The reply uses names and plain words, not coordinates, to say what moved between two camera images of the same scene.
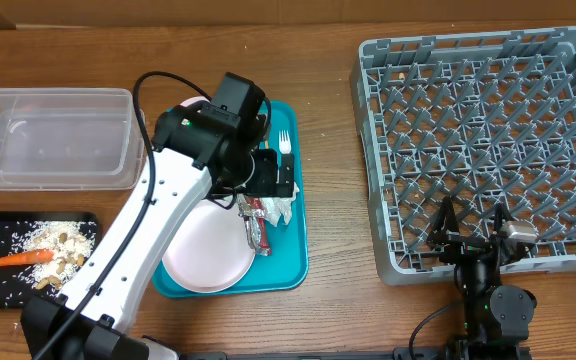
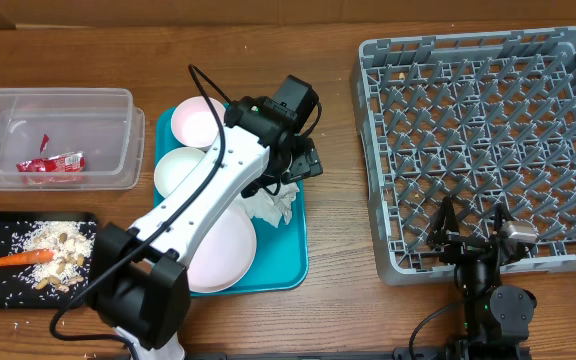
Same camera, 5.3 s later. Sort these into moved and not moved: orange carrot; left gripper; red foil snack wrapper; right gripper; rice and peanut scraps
Moved: left gripper; red foil snack wrapper
Not moved: rice and peanut scraps; right gripper; orange carrot
